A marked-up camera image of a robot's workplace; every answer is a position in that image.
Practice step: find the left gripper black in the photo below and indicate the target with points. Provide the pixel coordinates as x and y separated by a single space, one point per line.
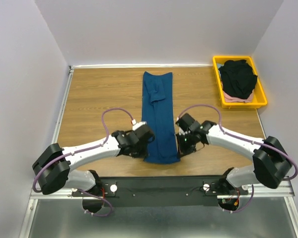
143 154

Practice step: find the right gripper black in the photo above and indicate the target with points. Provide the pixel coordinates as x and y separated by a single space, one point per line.
182 150

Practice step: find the blue t shirt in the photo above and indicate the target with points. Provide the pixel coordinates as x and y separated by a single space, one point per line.
157 112

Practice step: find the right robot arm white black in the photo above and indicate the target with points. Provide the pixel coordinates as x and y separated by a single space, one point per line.
270 163

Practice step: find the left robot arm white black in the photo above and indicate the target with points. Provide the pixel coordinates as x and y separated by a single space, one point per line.
57 167

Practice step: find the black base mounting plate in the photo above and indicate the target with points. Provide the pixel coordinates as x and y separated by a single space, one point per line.
158 191

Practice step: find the pink t shirt in bin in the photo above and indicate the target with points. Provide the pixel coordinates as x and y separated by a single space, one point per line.
230 99

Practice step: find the black t shirt in bin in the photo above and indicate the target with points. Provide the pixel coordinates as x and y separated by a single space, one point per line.
238 79

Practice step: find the yellow plastic bin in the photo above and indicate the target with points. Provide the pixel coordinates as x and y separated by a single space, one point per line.
259 98

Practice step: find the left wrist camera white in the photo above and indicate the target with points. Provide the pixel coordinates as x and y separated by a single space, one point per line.
141 130

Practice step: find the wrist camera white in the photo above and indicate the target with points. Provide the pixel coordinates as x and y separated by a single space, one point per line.
141 130
187 124

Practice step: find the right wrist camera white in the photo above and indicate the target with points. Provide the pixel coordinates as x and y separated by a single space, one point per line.
187 124

